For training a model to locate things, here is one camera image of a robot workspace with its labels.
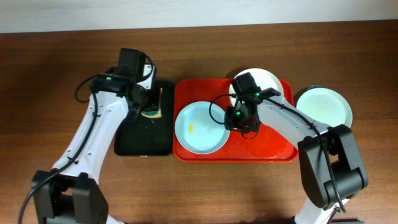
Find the white plate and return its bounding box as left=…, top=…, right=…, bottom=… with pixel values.
left=234, top=68, right=284, bottom=96

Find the black rectangular tray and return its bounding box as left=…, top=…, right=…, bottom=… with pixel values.
left=114, top=80, right=175, bottom=156

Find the pale green plate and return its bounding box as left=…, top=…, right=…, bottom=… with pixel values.
left=294, top=85, right=353, bottom=128

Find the green yellow sponge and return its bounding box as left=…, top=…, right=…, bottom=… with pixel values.
left=141, top=109, right=162, bottom=119

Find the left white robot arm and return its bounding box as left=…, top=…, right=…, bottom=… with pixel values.
left=27, top=74, right=161, bottom=223

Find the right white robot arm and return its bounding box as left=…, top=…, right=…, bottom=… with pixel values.
left=225, top=86, right=369, bottom=223

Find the red plastic tray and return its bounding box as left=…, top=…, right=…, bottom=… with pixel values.
left=173, top=78, right=298, bottom=162

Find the light blue plate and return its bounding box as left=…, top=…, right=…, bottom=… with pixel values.
left=174, top=101, right=230, bottom=154

